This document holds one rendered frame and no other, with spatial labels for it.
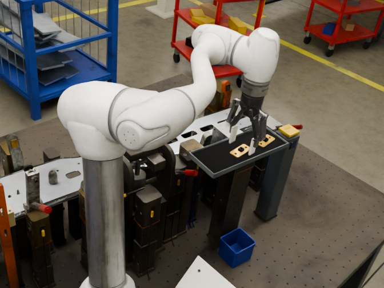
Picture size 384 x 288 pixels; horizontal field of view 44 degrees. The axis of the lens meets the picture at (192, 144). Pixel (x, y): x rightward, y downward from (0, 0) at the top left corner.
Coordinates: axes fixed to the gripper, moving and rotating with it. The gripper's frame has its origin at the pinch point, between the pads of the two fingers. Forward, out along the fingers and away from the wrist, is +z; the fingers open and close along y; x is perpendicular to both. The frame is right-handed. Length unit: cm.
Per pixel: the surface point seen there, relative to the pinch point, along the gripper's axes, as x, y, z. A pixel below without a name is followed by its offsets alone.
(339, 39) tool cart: 366, -129, 100
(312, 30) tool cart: 361, -161, 100
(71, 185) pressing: -46, -37, 20
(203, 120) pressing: 23.5, -36.5, 20.1
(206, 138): 3.3, -18.6, 10.4
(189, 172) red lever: -21.6, -4.8, 5.8
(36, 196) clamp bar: -64, -29, 9
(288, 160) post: 26.1, 6.8, 17.0
